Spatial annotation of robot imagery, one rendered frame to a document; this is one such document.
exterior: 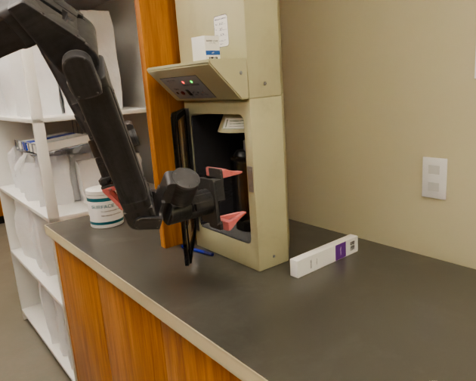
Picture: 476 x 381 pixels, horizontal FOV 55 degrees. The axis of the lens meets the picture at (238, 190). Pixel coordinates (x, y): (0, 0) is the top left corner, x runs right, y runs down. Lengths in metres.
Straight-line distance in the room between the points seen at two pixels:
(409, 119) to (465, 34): 0.26
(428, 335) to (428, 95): 0.65
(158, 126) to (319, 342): 0.83
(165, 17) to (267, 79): 0.43
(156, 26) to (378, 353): 1.08
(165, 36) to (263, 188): 0.57
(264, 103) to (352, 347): 0.63
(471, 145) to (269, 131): 0.52
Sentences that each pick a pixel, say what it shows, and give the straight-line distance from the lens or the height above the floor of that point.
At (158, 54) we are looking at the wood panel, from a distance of 1.47.
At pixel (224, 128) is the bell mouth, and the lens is 1.31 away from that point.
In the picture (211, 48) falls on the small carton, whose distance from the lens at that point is 1.21.
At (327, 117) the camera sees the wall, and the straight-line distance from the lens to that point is 1.58.
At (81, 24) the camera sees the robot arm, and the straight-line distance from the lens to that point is 0.71.
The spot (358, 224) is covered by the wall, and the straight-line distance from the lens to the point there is 1.57.
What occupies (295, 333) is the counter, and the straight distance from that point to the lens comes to 1.00.
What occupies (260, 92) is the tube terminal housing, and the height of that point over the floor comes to 1.42.
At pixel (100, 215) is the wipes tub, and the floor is 1.00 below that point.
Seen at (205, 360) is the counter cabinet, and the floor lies 0.84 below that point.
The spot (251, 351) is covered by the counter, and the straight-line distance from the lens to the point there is 0.95.
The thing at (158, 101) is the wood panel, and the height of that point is 1.41.
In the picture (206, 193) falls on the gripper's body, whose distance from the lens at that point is 1.00.
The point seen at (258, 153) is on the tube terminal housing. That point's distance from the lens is 1.21.
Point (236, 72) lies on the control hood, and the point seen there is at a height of 1.47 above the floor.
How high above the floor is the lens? 1.45
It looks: 13 degrees down
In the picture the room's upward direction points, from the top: 4 degrees counter-clockwise
